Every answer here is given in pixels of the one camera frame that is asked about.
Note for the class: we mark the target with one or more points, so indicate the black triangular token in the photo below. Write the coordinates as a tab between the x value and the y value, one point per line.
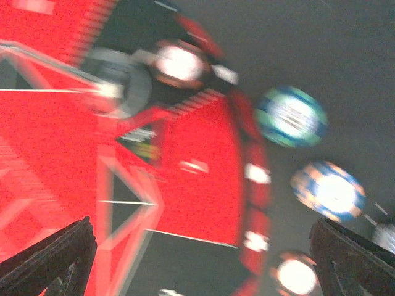
143	142

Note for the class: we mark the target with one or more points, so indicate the green poker chip stack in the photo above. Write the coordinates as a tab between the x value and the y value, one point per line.
289	117

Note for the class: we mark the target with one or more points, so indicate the clear round dealer puck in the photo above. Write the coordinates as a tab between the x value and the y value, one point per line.
126	84

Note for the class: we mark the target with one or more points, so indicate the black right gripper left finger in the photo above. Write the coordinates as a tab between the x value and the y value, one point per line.
57	265

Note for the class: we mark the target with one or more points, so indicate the grey card deck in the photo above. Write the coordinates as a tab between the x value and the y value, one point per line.
384	236

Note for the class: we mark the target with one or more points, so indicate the round red black poker mat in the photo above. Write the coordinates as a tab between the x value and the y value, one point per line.
130	161

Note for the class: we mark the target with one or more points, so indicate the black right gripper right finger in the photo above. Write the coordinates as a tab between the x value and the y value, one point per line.
349	264

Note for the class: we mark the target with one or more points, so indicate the brown white chip stack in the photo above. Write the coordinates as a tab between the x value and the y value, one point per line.
293	273

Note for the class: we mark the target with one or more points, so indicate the purple white chip stack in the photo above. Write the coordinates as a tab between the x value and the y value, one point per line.
329	190

